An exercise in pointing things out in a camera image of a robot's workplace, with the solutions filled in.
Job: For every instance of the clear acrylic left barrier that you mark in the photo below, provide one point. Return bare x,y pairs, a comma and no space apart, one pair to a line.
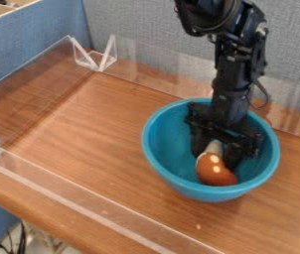
35,90

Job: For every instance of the clear acrylic back barrier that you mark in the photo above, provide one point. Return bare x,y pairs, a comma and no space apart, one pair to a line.
185,77

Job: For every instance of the clear acrylic barrier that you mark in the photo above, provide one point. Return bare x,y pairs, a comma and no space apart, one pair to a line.
185,77
23,180
35,90

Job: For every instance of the blue plastic bowl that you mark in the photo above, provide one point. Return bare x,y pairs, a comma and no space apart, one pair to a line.
166,145

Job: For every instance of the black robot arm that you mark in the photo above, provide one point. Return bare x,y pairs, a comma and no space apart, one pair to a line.
235,25

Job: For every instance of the clear acrylic corner bracket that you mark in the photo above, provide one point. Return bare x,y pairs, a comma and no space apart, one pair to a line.
91,59

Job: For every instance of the clear acrylic front barrier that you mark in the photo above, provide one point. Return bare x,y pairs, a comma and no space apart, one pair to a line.
23,180

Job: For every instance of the brown white toy mushroom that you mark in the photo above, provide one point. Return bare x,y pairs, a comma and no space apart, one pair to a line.
212,171

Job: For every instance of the blue partition panel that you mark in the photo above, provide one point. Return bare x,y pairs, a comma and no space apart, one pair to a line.
31,29

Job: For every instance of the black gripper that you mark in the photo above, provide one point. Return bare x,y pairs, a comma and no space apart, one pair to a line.
241,137

